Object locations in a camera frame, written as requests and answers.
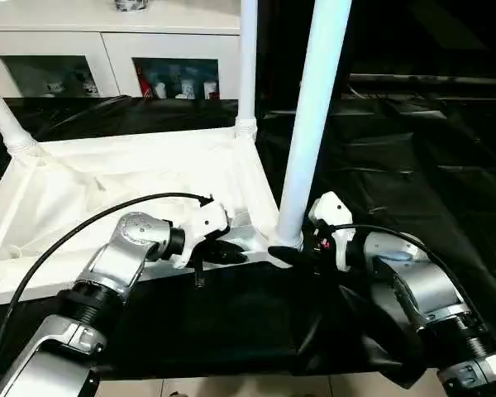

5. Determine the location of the white plastic table top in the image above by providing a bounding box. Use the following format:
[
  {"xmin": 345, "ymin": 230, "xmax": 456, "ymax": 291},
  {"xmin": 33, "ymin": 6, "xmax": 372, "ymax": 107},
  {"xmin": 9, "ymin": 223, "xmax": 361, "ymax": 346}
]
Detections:
[{"xmin": 0, "ymin": 125, "xmax": 303, "ymax": 310}]

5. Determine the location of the white plastic table leg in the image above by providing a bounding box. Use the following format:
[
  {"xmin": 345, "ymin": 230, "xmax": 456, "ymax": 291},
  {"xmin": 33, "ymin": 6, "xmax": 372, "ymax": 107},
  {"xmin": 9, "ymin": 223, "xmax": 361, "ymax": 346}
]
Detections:
[
  {"xmin": 271, "ymin": 0, "xmax": 355, "ymax": 250},
  {"xmin": 0, "ymin": 40, "xmax": 39, "ymax": 157},
  {"xmin": 234, "ymin": 0, "xmax": 260, "ymax": 141}
]

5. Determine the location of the black mat cloth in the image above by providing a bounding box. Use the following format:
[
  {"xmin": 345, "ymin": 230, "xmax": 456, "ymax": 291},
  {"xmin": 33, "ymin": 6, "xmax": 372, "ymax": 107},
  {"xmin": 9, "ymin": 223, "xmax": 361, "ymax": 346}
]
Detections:
[{"xmin": 0, "ymin": 93, "xmax": 496, "ymax": 390}]

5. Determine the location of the black fabric backdrop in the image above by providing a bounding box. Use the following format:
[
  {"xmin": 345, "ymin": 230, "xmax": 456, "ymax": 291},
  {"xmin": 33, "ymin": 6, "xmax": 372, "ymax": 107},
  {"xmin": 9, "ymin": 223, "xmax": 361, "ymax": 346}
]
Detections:
[{"xmin": 253, "ymin": 0, "xmax": 496, "ymax": 101}]

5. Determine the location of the white glass door cabinet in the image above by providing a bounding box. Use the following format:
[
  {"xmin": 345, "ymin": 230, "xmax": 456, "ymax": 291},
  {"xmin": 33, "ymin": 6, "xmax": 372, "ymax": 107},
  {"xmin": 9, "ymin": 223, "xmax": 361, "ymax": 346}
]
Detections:
[{"xmin": 0, "ymin": 0, "xmax": 244, "ymax": 101}]

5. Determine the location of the dark patterned cabinet-top object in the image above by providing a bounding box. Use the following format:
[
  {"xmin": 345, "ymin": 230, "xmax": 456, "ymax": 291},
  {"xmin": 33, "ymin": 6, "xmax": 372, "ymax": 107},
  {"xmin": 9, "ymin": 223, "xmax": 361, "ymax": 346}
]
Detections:
[{"xmin": 113, "ymin": 0, "xmax": 150, "ymax": 12}]

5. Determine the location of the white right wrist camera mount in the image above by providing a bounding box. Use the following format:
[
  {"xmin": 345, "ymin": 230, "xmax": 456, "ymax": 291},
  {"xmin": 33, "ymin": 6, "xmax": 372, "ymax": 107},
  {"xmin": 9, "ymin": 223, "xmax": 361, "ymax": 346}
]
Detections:
[{"xmin": 307, "ymin": 190, "xmax": 357, "ymax": 274}]

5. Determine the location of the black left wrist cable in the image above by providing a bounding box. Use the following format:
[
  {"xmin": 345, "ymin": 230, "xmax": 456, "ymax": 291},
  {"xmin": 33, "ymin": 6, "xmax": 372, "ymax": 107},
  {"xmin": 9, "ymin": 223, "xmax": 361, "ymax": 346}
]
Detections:
[{"xmin": 0, "ymin": 191, "xmax": 215, "ymax": 397}]

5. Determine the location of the grey metal rail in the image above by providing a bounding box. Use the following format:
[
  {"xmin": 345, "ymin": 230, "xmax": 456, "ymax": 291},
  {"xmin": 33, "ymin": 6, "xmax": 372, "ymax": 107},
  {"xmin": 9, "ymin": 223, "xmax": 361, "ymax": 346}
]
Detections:
[{"xmin": 348, "ymin": 72, "xmax": 496, "ymax": 88}]

